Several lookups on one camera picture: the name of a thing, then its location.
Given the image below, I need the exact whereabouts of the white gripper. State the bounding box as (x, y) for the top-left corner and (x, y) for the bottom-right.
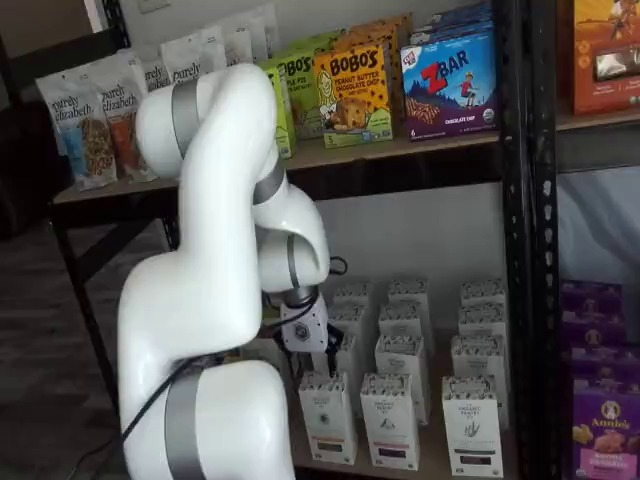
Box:
(279, 297), (347, 377)

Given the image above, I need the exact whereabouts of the white box yellow strip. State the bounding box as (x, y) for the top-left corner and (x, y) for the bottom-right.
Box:
(298, 371), (359, 464)
(327, 303), (371, 339)
(332, 281), (374, 309)

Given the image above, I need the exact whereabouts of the white box pink strip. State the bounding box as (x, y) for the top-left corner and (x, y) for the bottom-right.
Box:
(374, 332), (432, 426)
(359, 372), (422, 470)
(387, 278), (430, 307)
(378, 302), (434, 341)

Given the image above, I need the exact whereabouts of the white box black strip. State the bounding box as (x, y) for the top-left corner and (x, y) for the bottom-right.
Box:
(449, 333), (510, 431)
(441, 374), (505, 477)
(459, 278), (507, 309)
(457, 304), (509, 341)

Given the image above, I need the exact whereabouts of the black metal shelf beam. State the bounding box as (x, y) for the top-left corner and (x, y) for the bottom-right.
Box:
(49, 144), (504, 226)

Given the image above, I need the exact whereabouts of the green Bobo's box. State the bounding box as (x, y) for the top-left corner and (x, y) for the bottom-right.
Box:
(257, 64), (297, 160)
(272, 29), (346, 142)

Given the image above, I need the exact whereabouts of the orange Bobo's box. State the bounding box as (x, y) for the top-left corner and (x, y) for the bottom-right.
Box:
(344, 12), (415, 131)
(312, 42), (395, 150)

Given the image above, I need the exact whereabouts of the purple Annie's box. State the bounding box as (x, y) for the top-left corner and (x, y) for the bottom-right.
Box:
(559, 281), (626, 351)
(569, 344), (640, 389)
(571, 377), (640, 480)

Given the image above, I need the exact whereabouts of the blue Z Bar box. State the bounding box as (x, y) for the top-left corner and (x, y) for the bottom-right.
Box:
(409, 2), (496, 49)
(398, 34), (501, 143)

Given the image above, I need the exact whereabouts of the orange Annie's box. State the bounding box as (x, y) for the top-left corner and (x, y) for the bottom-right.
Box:
(572, 0), (640, 117)

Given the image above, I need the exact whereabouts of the orange label granola bag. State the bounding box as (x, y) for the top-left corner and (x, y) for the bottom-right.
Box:
(97, 48), (157, 184)

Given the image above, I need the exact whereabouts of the white backing sheet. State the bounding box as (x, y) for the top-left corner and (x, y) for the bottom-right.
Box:
(557, 172), (640, 286)

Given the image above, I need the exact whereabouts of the white granola bag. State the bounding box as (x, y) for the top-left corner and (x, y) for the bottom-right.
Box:
(219, 3), (279, 66)
(141, 55), (174, 96)

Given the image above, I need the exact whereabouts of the blue label granola bag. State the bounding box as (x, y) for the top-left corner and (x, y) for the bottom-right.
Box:
(35, 67), (120, 192)

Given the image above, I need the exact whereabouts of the red label granola bag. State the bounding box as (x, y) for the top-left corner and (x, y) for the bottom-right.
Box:
(159, 24), (229, 86)

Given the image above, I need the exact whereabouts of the dark bulky furniture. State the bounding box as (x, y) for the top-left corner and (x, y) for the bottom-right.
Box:
(0, 97), (69, 241)

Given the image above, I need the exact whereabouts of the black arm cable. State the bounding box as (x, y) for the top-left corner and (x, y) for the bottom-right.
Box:
(122, 255), (349, 439)

